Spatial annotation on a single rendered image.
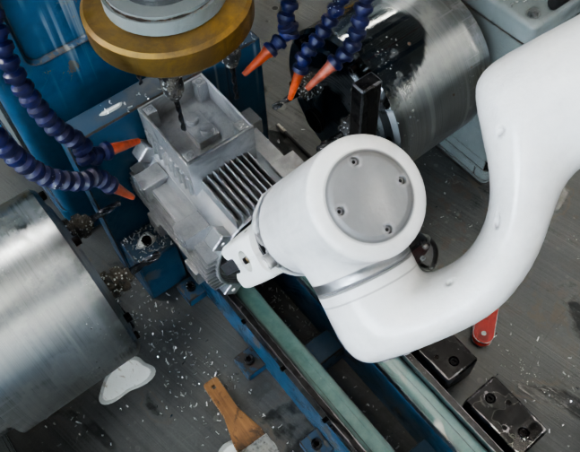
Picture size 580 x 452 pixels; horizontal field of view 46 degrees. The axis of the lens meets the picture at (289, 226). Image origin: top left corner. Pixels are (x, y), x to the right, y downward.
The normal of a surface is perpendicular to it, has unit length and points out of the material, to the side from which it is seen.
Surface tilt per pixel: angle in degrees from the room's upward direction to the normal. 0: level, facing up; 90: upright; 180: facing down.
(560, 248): 0
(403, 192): 33
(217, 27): 0
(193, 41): 0
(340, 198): 28
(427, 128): 77
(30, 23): 90
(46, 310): 39
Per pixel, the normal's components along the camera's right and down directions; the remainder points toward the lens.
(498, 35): -0.79, 0.54
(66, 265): 0.22, -0.22
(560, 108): -0.29, 0.20
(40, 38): 0.62, 0.66
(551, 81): -0.43, -0.14
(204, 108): -0.04, -0.53
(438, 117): 0.59, 0.52
